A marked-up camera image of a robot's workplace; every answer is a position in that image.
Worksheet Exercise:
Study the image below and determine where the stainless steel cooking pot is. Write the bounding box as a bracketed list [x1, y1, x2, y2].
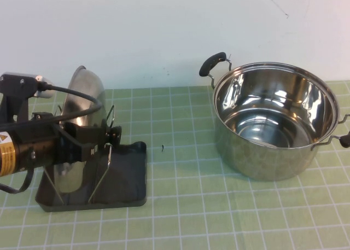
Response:
[199, 51, 350, 182]

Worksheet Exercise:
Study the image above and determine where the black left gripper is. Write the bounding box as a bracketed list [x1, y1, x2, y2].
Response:
[51, 121, 123, 165]

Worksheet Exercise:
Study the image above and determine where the dark grey lid rack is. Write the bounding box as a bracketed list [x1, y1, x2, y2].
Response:
[35, 103, 147, 213]

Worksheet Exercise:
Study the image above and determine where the stainless steel pot lid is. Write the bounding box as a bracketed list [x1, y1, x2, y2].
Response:
[53, 65, 123, 194]

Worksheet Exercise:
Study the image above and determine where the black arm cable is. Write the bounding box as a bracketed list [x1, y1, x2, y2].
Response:
[0, 168, 36, 195]

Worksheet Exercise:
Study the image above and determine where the black camera cable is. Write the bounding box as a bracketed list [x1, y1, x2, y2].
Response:
[35, 83, 103, 123]

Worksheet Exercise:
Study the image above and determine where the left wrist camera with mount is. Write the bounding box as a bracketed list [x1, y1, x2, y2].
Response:
[0, 73, 55, 125]

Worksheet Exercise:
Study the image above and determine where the green checkered tablecloth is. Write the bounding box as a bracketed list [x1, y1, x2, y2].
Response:
[0, 80, 350, 250]

